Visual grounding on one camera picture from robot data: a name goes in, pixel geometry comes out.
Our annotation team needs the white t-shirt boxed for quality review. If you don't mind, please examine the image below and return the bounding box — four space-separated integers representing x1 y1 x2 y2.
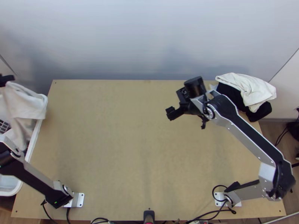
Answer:
0 81 48 150

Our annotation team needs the white laundry basket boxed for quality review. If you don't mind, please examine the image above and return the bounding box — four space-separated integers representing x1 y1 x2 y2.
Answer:
0 93 49 197

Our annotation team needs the pile of folded clothes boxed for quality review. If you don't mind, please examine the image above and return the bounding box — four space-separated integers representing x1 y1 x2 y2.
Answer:
215 72 277 122

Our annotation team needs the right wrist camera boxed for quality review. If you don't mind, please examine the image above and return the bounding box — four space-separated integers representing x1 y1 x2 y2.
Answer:
165 106 182 121

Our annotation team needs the black cable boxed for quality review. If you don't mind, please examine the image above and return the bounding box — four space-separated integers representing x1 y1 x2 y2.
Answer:
212 184 237 214
275 127 291 147
41 199 71 224

